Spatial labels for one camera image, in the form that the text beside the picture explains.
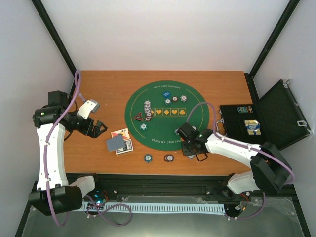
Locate orange black chip stack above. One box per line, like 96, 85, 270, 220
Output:
164, 154, 174, 162

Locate blue backed card deck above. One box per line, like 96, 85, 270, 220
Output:
106, 134, 124, 152

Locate green blue chip stack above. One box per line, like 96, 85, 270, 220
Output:
144, 154, 153, 162

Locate spread row of chips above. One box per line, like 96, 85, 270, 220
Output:
144, 100, 153, 122

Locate blue small blind button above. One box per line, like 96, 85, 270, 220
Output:
162, 91, 171, 98

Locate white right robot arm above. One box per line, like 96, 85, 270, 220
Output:
177, 122, 294, 195

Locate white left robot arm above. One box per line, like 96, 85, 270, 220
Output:
29, 91, 107, 216

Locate yellow ace card box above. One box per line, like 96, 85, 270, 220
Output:
111, 128, 130, 140

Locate blue club special card box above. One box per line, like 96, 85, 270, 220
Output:
116, 139, 134, 155

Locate triangular all in button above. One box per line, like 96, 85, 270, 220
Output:
132, 112, 143, 121

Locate green round poker mat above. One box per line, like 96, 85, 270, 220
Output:
125, 80, 213, 151

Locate gold blue card pack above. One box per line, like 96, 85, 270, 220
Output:
244, 120, 261, 136

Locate multicolour chips in case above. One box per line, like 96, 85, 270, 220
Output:
237, 106, 253, 114

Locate black chip carrying case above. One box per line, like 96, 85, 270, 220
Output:
219, 80, 312, 150

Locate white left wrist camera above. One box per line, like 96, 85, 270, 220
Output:
77, 99, 100, 120

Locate black front frame rail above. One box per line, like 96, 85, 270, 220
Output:
66, 173, 296, 198

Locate light blue cable duct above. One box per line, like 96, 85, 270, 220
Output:
80, 201, 225, 215

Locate black frame post left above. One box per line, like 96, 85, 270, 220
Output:
31, 0, 77, 75

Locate black frame post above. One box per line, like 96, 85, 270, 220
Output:
31, 0, 77, 75
249, 0, 300, 79

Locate black frame post right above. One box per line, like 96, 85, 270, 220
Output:
249, 0, 300, 79

